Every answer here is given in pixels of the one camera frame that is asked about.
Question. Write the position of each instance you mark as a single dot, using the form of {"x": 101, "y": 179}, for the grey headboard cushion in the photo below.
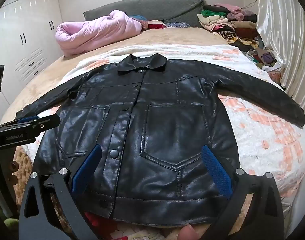
{"x": 162, "y": 10}

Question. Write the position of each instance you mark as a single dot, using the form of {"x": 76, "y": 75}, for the white orange patterned blanket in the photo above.
{"x": 262, "y": 135}

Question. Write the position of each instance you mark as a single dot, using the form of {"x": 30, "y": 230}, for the white wardrobe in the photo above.
{"x": 30, "y": 30}

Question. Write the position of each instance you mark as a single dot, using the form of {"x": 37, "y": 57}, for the green soft object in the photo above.
{"x": 11, "y": 227}

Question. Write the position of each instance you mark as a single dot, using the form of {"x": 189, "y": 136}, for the red floral cloth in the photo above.
{"x": 132, "y": 230}

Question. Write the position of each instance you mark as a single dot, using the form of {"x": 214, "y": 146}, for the woven straw mat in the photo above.
{"x": 22, "y": 170}

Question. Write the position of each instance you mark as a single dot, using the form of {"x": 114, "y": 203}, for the pink quilt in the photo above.
{"x": 97, "y": 32}

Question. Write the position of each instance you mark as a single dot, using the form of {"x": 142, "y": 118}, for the shiny cream curtain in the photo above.
{"x": 287, "y": 42}

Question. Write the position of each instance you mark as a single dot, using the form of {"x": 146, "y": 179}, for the black leather jacket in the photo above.
{"x": 155, "y": 130}

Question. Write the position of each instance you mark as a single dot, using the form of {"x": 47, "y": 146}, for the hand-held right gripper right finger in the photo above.
{"x": 216, "y": 170}

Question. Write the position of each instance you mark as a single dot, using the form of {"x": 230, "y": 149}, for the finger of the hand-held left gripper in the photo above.
{"x": 30, "y": 119}
{"x": 46, "y": 125}

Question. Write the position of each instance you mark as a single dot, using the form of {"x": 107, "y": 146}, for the person's right hand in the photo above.
{"x": 190, "y": 233}

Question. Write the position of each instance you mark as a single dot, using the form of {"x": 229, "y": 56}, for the bag of crumpled clothes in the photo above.
{"x": 265, "y": 57}

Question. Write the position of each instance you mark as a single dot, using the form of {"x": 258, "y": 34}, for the teal cloth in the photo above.
{"x": 140, "y": 18}

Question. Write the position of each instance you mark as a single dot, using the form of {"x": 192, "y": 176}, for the pile of folded clothes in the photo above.
{"x": 217, "y": 20}

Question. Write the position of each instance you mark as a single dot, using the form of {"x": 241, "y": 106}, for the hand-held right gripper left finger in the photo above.
{"x": 86, "y": 167}

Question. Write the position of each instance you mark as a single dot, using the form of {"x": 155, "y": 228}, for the blue patterned cloth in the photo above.
{"x": 177, "y": 25}

